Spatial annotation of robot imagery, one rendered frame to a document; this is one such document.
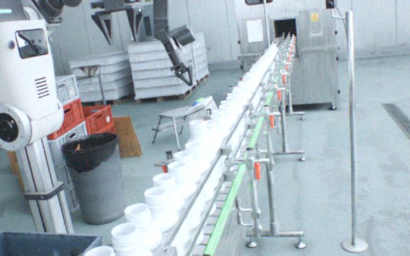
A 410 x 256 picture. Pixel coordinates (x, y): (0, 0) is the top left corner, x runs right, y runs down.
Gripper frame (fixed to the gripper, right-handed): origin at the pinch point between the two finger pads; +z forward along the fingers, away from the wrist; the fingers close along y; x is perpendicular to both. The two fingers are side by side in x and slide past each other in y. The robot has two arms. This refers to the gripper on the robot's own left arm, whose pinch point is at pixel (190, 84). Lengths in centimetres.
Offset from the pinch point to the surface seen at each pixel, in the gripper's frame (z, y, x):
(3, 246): 13, -75, 43
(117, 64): -71, 596, 323
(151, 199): 9, -97, -18
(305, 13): 2, 409, -53
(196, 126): 6, -67, -19
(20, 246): 15, -75, 39
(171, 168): 8, -85, -18
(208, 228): 25, -79, -16
